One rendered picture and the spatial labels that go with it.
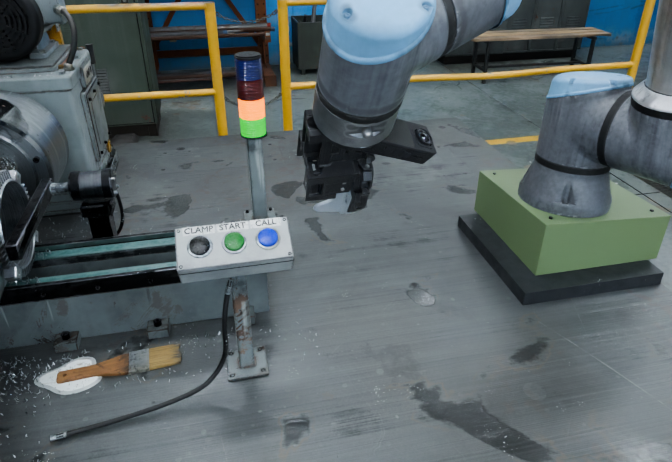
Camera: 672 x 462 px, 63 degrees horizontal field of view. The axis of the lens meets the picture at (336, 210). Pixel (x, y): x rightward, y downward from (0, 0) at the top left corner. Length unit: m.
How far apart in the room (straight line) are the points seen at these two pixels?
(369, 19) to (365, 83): 0.06
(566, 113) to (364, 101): 0.71
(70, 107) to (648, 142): 1.23
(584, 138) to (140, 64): 3.42
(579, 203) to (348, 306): 0.51
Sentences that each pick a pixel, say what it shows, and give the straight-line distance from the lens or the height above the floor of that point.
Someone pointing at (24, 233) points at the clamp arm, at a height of 1.03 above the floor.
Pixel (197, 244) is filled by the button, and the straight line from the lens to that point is 0.83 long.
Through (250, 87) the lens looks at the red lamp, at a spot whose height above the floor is 1.15.
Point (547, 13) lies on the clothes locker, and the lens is 6.59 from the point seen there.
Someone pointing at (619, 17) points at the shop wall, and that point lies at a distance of 7.72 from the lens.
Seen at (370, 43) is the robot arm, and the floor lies 1.41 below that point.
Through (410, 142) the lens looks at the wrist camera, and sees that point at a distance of 0.66.
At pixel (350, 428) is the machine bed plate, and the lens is 0.91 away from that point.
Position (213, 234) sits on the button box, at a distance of 0.84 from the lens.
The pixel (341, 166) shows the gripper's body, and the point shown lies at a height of 1.24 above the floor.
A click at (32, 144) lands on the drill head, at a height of 1.10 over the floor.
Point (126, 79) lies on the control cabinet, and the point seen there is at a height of 0.44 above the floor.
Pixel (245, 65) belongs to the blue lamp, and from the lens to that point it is 1.24.
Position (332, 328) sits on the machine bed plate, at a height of 0.80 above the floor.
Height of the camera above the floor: 1.50
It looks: 29 degrees down
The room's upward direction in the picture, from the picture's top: straight up
